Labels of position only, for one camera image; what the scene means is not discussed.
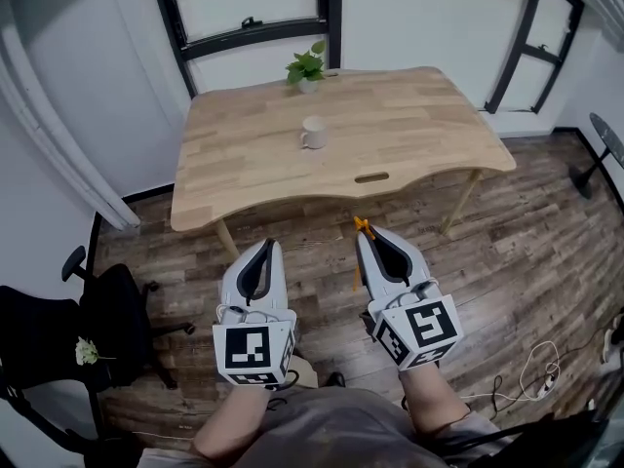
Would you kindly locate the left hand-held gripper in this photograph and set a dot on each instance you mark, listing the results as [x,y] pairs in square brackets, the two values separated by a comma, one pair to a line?
[244,354]

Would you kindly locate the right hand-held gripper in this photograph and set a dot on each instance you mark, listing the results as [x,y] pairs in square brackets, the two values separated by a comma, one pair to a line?
[429,324]

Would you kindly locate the orange stirring stick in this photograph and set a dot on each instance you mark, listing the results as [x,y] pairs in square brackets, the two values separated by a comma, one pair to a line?
[362,223]

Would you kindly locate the white mug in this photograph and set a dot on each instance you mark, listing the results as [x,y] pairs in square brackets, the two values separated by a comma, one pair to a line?
[316,137]

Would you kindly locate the person's right forearm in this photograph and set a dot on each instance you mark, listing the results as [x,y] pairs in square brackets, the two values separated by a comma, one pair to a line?
[429,398]

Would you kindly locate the person's left forearm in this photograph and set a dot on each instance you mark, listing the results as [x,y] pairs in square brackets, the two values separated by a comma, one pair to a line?
[229,422]

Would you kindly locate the wooden table leg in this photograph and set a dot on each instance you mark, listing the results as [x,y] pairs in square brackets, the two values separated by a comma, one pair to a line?
[228,242]
[460,203]

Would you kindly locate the person's black shoe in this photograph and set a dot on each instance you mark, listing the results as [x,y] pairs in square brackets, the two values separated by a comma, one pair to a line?
[336,379]

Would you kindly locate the black office chair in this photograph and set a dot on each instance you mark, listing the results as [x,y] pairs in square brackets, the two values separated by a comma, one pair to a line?
[112,300]

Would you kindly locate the person's grey shirt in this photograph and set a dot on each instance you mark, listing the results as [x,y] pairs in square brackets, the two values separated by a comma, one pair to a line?
[331,432]

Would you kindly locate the white flower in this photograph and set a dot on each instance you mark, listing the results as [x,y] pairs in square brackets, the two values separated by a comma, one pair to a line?
[85,351]

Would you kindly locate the white power strip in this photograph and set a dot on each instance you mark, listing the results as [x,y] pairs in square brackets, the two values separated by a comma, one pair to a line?
[547,388]

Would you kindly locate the potted green plant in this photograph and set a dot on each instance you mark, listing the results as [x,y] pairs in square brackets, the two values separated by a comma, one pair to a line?
[304,68]

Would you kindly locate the black and white shoe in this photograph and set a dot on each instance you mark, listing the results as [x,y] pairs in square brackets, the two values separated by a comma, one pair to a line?
[613,341]

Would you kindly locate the black bag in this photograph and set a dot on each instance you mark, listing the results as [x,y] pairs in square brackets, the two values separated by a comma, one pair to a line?
[560,441]

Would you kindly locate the black framed window with crossbar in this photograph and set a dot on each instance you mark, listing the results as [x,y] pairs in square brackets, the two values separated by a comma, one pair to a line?
[541,55]

